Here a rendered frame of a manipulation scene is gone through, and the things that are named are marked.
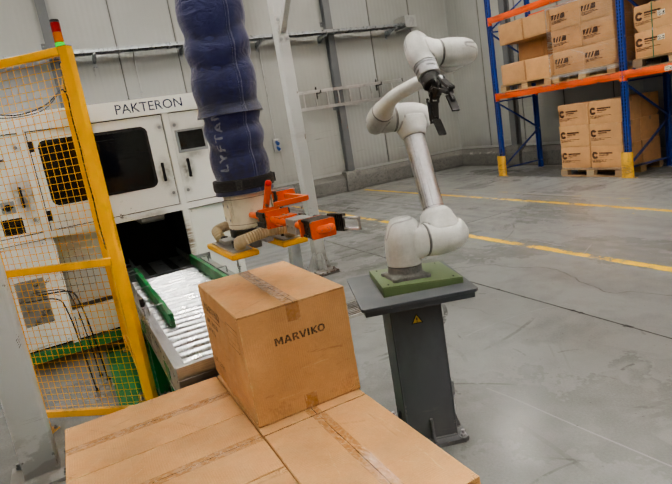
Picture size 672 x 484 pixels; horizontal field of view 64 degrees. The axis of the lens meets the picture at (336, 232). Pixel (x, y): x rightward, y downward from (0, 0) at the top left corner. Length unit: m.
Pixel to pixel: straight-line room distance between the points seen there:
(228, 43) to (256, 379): 1.13
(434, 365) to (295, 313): 0.89
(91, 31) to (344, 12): 5.28
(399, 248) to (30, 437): 2.07
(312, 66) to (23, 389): 10.19
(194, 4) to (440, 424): 2.02
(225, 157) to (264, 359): 0.71
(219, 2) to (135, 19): 9.60
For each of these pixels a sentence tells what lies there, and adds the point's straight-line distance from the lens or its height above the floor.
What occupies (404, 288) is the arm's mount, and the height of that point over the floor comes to 0.77.
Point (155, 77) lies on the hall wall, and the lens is 11.38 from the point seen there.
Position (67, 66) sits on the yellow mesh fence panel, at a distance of 3.08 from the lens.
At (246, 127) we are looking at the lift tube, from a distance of 1.94.
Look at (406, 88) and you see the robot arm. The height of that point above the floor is 1.61.
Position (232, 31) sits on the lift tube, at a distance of 1.97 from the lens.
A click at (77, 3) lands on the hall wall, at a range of 11.53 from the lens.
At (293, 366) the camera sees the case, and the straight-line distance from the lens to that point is 1.92.
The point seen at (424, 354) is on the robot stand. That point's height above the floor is 0.44.
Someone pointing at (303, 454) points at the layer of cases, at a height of 0.54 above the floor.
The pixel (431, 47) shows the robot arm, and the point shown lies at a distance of 2.16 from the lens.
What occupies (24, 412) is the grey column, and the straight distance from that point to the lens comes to 3.21.
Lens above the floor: 1.50
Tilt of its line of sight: 11 degrees down
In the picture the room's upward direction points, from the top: 9 degrees counter-clockwise
